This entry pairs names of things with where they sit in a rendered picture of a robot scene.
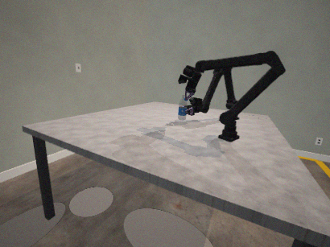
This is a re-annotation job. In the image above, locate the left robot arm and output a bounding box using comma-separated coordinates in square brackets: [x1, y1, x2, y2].
[178, 51, 286, 142]

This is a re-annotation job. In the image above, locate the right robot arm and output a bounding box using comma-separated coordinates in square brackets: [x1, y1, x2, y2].
[188, 68, 237, 113]

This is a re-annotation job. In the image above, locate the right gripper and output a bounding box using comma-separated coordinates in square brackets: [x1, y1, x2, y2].
[185, 106, 196, 116]

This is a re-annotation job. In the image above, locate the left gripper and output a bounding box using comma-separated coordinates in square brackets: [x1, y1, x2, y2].
[185, 81, 198, 100]

